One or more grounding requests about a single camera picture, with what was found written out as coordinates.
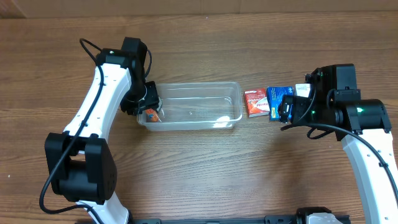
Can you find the red Panadol box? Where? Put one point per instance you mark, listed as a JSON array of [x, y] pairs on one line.
[[256, 102]]

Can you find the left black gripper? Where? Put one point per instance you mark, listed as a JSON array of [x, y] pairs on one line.
[[148, 101]]

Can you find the white plaster box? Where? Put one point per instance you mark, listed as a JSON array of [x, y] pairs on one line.
[[302, 89]]

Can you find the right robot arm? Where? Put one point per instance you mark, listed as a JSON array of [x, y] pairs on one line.
[[335, 105]]

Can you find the clear plastic container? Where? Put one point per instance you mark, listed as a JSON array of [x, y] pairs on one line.
[[194, 106]]

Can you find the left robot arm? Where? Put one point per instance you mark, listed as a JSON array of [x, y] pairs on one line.
[[82, 171]]

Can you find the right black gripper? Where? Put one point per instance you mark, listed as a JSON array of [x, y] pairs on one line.
[[286, 107]]

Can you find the blue VapoDrops box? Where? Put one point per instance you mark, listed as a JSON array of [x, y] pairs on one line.
[[274, 96]]

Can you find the orange tablet tube white cap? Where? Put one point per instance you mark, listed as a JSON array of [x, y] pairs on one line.
[[152, 116]]

